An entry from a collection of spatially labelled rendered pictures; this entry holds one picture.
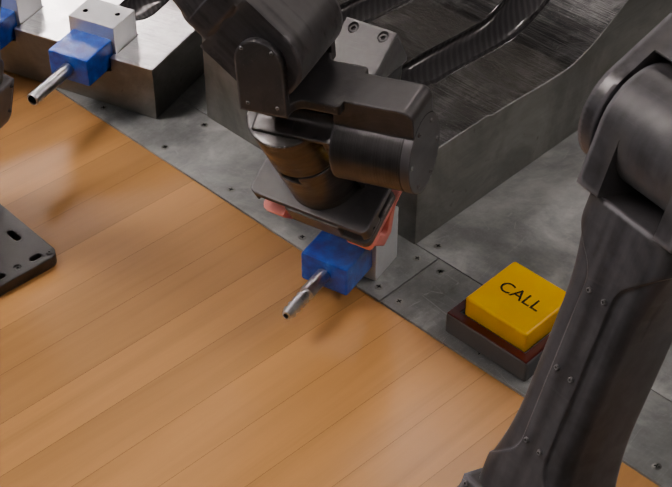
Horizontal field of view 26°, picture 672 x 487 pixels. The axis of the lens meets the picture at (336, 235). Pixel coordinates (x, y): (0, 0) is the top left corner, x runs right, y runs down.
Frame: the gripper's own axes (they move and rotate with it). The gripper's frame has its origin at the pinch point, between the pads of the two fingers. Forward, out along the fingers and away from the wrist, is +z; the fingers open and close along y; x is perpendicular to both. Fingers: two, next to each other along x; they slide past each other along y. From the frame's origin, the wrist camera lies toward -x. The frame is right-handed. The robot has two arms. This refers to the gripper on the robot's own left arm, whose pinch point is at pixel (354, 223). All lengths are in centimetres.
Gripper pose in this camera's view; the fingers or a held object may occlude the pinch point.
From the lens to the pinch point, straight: 116.9
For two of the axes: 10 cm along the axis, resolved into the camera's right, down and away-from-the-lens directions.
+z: 2.5, 3.9, 8.9
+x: -4.5, 8.6, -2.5
